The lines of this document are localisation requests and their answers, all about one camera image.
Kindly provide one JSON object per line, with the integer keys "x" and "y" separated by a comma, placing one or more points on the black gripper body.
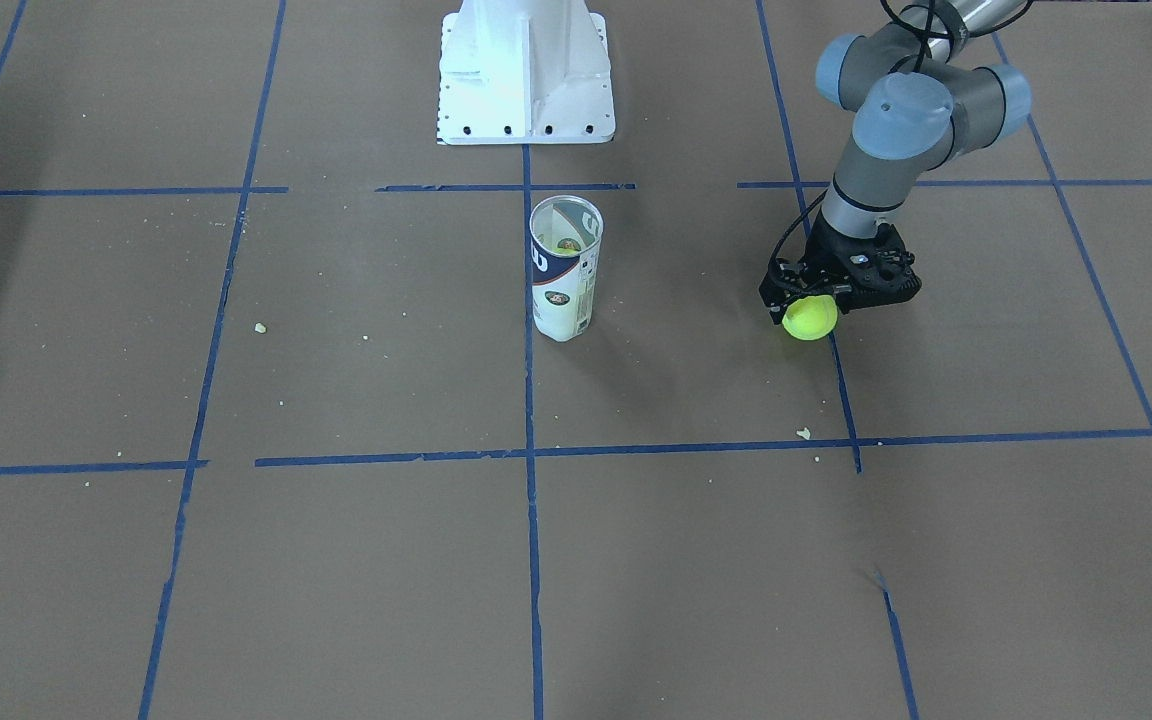
{"x": 820, "y": 263}

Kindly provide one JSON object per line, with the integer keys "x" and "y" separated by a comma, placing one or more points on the Wilson tennis ball can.
{"x": 566, "y": 234}

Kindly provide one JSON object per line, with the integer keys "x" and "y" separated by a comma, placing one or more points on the yellow tennis ball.
{"x": 811, "y": 319}

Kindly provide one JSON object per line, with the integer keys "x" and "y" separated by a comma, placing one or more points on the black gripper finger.
{"x": 780, "y": 287}

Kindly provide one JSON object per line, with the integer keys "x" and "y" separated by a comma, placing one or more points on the white pedestal column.
{"x": 513, "y": 72}

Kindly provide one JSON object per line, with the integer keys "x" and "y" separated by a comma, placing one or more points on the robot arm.
{"x": 912, "y": 111}

